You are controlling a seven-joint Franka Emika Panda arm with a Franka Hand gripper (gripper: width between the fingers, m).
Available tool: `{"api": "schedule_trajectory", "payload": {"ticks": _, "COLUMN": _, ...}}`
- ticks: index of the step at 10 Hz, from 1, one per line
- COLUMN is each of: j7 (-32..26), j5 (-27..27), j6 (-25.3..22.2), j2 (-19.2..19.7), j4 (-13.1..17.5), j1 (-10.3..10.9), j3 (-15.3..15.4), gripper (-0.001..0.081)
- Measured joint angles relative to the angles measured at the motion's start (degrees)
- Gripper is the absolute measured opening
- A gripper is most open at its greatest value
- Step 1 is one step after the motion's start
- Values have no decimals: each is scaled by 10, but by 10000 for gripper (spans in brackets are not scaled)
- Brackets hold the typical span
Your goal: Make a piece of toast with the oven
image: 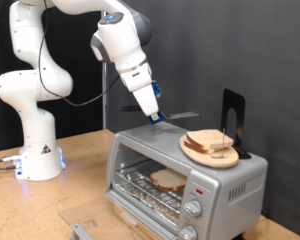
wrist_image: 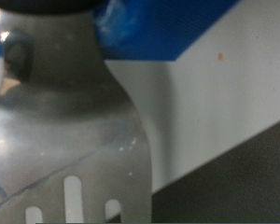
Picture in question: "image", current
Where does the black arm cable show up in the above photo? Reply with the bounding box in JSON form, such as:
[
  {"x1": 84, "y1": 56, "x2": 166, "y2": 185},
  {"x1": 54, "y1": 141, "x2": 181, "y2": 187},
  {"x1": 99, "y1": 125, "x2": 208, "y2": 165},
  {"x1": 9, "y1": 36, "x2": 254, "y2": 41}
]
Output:
[{"x1": 38, "y1": 0, "x2": 121, "y2": 108}]

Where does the silver toaster oven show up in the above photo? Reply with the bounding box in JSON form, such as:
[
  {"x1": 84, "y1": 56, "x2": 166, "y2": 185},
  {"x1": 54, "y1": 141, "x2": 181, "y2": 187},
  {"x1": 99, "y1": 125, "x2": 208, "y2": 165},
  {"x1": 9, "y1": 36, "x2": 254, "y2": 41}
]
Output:
[{"x1": 104, "y1": 120, "x2": 269, "y2": 240}]

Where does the oven wire rack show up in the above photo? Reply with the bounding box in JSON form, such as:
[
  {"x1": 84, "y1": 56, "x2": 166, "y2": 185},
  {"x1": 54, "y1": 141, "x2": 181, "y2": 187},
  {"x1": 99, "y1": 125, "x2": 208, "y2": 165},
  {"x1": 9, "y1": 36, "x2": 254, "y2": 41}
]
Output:
[{"x1": 114, "y1": 158, "x2": 188, "y2": 225}]

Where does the thick white bread slice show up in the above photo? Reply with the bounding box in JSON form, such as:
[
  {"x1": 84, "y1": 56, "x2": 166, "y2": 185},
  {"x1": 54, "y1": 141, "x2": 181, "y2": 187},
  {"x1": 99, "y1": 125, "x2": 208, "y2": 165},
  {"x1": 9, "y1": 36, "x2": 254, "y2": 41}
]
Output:
[{"x1": 149, "y1": 168, "x2": 188, "y2": 192}]

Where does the aluminium foil oven liner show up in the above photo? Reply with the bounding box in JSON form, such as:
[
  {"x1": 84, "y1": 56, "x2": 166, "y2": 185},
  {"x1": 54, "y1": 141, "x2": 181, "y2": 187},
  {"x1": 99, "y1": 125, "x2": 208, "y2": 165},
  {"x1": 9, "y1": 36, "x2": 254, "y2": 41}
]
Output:
[{"x1": 118, "y1": 181, "x2": 180, "y2": 225}]

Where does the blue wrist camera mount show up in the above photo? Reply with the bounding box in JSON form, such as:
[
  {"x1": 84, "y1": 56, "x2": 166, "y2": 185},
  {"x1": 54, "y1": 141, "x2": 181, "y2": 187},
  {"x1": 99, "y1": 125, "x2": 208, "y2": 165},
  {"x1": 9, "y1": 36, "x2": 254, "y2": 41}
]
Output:
[{"x1": 151, "y1": 80, "x2": 163, "y2": 99}]

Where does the silver oven knob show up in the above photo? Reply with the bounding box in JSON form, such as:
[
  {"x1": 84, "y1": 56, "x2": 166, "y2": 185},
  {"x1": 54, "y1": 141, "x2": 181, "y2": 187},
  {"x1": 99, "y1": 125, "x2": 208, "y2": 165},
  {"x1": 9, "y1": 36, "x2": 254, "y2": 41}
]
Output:
[
  {"x1": 179, "y1": 224, "x2": 199, "y2": 240},
  {"x1": 183, "y1": 199, "x2": 204, "y2": 219}
]

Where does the vertical metal pole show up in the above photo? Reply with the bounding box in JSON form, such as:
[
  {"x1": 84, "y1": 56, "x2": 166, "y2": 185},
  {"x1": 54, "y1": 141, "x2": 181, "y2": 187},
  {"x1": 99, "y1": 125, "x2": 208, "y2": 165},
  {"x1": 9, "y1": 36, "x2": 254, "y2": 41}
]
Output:
[{"x1": 101, "y1": 10, "x2": 109, "y2": 130}]

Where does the thin metal pin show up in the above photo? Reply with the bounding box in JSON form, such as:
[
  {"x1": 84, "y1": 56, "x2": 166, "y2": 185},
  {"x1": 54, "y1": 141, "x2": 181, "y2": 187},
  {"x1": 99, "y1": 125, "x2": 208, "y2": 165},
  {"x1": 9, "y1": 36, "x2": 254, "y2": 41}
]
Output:
[{"x1": 221, "y1": 128, "x2": 226, "y2": 159}]

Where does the black metal bookend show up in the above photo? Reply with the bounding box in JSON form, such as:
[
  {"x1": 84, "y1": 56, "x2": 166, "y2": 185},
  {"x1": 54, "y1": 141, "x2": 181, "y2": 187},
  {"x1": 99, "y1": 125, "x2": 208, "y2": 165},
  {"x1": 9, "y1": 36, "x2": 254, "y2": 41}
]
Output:
[{"x1": 220, "y1": 88, "x2": 252, "y2": 160}]

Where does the thin white bread slice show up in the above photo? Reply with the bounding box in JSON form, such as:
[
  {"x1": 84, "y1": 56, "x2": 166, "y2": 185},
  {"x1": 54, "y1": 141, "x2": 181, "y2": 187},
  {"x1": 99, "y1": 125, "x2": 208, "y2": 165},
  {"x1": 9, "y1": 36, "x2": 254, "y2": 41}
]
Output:
[
  {"x1": 183, "y1": 139, "x2": 216, "y2": 155},
  {"x1": 185, "y1": 129, "x2": 235, "y2": 150}
]

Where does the round wooden board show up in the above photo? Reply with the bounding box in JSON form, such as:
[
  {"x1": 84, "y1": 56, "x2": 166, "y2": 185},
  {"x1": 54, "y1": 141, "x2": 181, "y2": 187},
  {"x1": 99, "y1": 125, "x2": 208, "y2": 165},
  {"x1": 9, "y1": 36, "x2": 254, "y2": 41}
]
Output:
[{"x1": 179, "y1": 134, "x2": 240, "y2": 169}]

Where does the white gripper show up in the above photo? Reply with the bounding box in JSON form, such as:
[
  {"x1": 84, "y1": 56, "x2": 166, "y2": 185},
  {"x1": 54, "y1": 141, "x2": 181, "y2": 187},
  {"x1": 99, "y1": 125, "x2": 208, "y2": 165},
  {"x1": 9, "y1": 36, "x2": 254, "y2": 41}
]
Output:
[{"x1": 118, "y1": 63, "x2": 161, "y2": 123}]

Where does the spatula with blue grip block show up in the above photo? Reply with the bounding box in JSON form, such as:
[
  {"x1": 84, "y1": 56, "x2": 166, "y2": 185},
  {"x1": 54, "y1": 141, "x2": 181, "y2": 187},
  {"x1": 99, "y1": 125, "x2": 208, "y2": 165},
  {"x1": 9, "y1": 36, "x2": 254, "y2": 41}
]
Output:
[{"x1": 120, "y1": 105, "x2": 200, "y2": 126}]

